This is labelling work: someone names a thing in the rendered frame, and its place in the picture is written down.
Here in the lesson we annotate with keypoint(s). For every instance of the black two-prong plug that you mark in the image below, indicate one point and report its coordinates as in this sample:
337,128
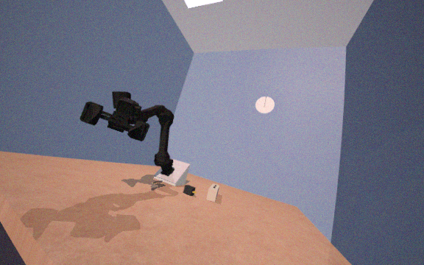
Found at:
189,190

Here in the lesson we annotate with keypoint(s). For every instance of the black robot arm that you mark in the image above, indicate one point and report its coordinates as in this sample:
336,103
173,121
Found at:
124,105

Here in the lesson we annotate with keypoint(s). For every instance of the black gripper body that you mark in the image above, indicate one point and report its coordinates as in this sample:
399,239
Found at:
116,121

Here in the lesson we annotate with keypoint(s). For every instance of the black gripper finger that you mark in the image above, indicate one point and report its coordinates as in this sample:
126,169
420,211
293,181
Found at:
92,114
136,131

